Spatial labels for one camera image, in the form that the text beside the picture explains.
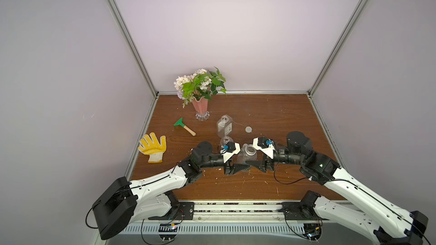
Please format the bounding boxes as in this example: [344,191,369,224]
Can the round clear bottle front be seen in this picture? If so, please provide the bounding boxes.
[237,144,257,164]

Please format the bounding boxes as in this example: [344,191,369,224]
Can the round clear bottle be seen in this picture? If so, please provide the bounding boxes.
[220,136,234,147]
[237,144,257,164]

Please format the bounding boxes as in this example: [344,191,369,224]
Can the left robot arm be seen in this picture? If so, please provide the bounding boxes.
[91,141,250,240]

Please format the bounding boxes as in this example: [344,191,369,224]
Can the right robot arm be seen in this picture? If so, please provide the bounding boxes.
[249,132,428,245]

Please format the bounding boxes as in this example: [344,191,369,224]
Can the round clear bottle middle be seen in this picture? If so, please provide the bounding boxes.
[220,136,234,147]

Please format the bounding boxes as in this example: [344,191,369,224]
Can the square clear bottle with label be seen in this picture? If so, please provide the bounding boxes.
[216,115,233,138]

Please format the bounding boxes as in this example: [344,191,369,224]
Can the yellow work glove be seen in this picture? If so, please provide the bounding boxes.
[137,132,166,163]

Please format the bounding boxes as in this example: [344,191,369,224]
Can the pink vase with flowers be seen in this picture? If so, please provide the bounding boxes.
[173,67,227,121]

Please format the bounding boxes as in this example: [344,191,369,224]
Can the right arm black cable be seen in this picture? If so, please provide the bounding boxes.
[273,163,309,186]

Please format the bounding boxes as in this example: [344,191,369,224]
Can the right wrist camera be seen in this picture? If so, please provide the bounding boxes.
[252,137,276,159]

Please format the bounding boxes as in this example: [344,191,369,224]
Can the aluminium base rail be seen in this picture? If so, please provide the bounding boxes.
[102,200,355,235]

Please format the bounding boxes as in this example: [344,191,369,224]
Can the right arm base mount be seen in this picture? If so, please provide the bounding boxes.
[278,202,322,221]

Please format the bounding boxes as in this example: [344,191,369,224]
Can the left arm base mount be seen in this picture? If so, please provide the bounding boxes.
[148,202,195,221]

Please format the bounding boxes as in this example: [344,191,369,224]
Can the green scraper wooden handle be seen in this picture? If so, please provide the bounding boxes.
[174,118,196,137]

